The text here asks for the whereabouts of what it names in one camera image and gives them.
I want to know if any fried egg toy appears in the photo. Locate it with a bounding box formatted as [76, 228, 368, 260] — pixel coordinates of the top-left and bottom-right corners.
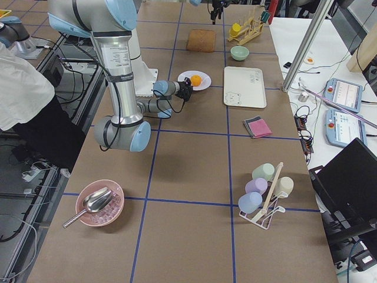
[304, 57, 315, 65]

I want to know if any dark green mug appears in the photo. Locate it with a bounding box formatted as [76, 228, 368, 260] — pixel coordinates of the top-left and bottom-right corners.
[260, 11, 270, 23]

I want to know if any wooden cutting board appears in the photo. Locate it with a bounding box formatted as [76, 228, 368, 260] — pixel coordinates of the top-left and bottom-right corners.
[186, 29, 216, 52]

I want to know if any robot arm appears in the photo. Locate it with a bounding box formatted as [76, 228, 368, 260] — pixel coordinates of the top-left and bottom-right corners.
[189, 0, 229, 11]
[48, 1, 193, 152]

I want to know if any green bowl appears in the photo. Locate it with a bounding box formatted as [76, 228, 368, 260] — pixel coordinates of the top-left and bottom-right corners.
[230, 45, 250, 61]

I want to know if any black small device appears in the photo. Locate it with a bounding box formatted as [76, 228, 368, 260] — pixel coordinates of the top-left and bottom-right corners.
[283, 62, 292, 68]

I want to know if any yellow mug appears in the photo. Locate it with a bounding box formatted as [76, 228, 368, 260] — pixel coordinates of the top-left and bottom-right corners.
[229, 22, 241, 37]

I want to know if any wooden drying rack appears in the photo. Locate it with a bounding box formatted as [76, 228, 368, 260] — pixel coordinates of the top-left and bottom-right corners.
[227, 8, 265, 46]

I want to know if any metal scoop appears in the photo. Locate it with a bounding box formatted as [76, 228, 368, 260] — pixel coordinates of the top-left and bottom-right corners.
[62, 187, 114, 229]

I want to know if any standing person white shirt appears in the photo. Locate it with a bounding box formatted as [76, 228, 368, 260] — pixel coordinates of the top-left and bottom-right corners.
[1, 44, 85, 177]

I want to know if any purple cup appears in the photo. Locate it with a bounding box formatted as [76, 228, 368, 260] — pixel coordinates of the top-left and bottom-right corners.
[245, 177, 268, 195]

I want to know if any pink bowl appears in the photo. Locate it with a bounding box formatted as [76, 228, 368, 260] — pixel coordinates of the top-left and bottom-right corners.
[75, 179, 125, 227]

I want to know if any orange fruit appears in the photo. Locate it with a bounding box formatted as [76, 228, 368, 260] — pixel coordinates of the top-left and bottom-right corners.
[190, 75, 202, 87]

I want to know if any green cup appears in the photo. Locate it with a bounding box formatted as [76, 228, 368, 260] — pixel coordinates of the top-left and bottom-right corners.
[252, 163, 275, 181]

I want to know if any red cylinder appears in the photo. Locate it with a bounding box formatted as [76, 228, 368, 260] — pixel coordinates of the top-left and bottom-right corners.
[268, 0, 279, 19]

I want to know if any blue teach pendant far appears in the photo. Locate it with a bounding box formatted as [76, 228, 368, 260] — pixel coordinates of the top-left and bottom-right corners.
[323, 78, 363, 113]

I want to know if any pink cloth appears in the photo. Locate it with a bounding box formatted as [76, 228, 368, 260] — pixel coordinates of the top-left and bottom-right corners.
[249, 119, 272, 138]

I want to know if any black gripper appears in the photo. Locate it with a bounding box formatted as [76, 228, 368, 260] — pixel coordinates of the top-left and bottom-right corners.
[211, 0, 224, 12]
[176, 77, 192, 101]

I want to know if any black laptop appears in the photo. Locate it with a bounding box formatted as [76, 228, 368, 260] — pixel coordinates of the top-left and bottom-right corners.
[309, 138, 376, 227]

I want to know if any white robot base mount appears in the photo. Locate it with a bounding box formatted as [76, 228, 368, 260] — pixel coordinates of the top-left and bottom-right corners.
[128, 29, 158, 97]

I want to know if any cream bear tray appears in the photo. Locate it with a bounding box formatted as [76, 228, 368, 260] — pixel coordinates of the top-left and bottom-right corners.
[223, 66, 267, 109]

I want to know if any blue teach pendant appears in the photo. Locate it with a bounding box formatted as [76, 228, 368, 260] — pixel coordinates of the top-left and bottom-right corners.
[325, 110, 367, 147]
[323, 78, 363, 113]

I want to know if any beige cup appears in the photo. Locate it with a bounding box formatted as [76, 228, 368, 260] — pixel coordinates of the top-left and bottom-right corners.
[273, 176, 294, 196]

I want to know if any blue teach pendant near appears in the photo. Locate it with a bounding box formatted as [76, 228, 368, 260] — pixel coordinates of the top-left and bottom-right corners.
[325, 110, 367, 147]

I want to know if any aluminium frame post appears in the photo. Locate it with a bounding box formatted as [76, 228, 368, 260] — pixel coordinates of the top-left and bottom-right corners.
[282, 0, 334, 93]

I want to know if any blue cup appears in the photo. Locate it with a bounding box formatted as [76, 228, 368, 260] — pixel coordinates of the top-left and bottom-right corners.
[238, 192, 263, 214]

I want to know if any white cup rack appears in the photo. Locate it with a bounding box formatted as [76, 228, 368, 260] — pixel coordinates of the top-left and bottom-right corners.
[239, 162, 289, 230]

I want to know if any white round plate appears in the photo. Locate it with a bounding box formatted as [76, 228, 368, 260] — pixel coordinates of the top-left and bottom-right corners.
[178, 71, 211, 91]

